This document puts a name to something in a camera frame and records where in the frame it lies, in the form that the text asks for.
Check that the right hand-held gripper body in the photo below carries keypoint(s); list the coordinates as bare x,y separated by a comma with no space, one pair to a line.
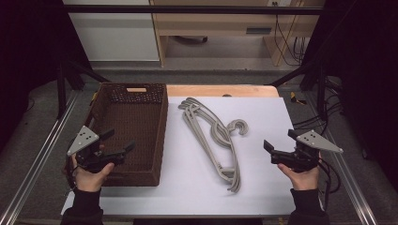
308,149

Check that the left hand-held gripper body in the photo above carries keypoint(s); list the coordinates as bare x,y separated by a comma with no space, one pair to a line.
84,139

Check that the brown woven basket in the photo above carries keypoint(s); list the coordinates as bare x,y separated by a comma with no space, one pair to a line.
131,137

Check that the grey plastic clothes hanger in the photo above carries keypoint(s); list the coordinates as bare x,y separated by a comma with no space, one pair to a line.
238,124
219,137
200,140

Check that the person's right hand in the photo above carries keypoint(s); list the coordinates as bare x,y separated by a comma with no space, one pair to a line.
302,179

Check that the person's left hand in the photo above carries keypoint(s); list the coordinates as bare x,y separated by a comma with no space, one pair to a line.
90,179

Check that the yellow black floor object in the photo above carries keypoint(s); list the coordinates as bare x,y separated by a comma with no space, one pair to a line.
295,98

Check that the white table sheet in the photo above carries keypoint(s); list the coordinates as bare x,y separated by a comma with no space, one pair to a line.
259,181

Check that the yellow black striped tape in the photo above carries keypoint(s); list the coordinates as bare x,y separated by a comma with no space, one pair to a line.
93,99

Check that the black metal stand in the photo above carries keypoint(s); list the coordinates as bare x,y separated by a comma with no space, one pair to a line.
64,87
317,84

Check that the wooden board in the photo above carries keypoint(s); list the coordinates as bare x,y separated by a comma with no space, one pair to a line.
219,91

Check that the black curtain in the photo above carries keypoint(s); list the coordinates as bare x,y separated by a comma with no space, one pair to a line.
28,62
366,78

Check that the white cabinet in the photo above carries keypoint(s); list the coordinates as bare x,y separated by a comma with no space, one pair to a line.
115,37

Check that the light wooden desk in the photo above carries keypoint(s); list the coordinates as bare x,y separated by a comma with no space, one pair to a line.
216,23

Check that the aluminium frame rail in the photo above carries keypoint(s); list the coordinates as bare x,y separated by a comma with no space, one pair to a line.
353,187
37,162

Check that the black horizontal frame bar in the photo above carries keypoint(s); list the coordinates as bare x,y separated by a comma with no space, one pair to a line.
187,9

